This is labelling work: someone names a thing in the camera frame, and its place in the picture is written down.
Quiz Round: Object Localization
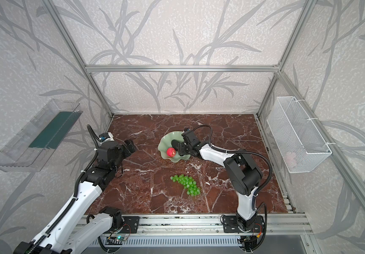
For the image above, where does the red fake apple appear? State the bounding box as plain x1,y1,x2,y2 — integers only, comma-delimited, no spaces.
166,147,177,158

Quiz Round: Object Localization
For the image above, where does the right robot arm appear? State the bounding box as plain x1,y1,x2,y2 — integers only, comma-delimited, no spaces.
166,125,272,228

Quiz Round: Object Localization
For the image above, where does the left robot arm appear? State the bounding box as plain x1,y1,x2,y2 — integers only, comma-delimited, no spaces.
14,140,136,254

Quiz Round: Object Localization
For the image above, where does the light green wavy fruit bowl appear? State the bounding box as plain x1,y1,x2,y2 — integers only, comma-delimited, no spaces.
158,131,191,163

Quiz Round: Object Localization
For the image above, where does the green fake grape bunch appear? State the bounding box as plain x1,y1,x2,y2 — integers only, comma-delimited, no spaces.
170,174,201,196

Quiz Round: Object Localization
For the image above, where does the green circuit board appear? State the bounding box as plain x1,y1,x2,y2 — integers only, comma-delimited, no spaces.
107,236,129,245

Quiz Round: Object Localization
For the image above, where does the pink object in basket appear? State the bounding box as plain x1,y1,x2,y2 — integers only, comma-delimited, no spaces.
284,152,297,169

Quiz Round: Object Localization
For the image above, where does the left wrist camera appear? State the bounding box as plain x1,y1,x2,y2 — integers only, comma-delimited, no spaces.
99,132,114,143

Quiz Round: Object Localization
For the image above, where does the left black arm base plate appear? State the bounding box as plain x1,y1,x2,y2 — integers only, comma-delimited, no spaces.
111,216,140,234

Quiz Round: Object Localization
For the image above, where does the clear plastic wall bin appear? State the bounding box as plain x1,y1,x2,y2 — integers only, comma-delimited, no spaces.
0,99,83,173

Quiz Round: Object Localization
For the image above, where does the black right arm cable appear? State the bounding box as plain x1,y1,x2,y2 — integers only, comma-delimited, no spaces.
191,124,272,194

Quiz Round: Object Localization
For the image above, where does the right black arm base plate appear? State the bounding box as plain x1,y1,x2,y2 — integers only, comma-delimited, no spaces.
220,215,265,234

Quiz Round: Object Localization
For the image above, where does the white wire mesh basket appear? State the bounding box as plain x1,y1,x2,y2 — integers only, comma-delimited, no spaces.
267,96,332,174

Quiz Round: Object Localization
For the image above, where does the aluminium front rail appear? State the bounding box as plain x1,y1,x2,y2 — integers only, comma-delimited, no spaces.
74,213,313,236

